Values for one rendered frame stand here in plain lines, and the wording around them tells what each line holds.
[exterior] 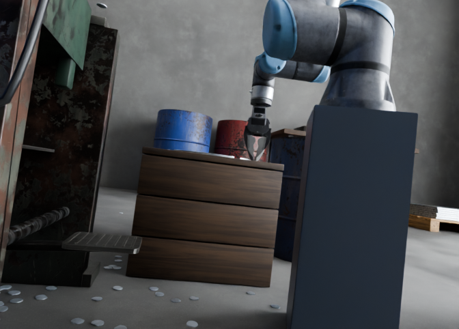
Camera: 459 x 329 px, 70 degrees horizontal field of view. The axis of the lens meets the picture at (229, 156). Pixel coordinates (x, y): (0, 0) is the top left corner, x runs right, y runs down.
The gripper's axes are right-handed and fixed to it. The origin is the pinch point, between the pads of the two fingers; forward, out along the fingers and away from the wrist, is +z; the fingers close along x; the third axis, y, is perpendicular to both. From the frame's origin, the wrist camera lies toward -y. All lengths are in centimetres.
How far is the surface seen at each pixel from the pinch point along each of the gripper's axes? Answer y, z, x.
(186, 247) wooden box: -19.0, 27.2, 15.6
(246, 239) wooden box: -15.8, 23.5, -0.2
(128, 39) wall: 254, -136, 159
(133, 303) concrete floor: -37, 36, 23
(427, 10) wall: 354, -255, -218
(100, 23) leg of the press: -34, -26, 41
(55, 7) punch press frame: -57, -18, 37
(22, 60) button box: -80, -2, 23
